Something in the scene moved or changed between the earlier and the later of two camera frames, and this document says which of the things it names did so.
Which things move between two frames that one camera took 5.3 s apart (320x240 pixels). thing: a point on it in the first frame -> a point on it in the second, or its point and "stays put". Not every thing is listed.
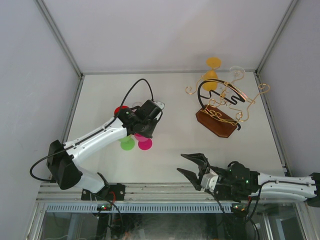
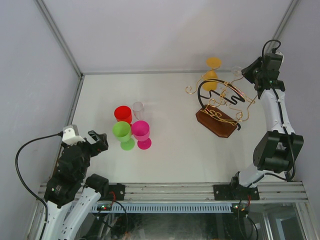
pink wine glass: (144, 143) stays put
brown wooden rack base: (219, 123) stays put
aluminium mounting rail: (134, 192) stays put
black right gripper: (192, 178) -> (246, 72)
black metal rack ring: (210, 93) stays put
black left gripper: (148, 133) -> (96, 147)
